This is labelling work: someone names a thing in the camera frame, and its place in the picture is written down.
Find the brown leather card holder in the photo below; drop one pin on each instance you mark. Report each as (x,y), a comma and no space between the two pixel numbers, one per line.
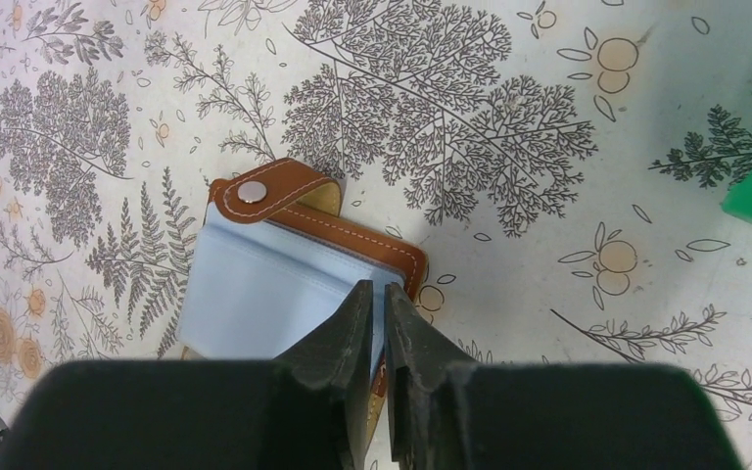
(277,272)

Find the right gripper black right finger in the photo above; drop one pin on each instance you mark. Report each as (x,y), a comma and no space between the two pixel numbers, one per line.
(448,410)

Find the floral table mat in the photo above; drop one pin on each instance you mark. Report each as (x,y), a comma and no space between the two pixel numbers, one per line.
(562,164)

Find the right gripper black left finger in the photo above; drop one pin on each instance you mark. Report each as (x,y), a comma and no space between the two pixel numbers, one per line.
(304,409)

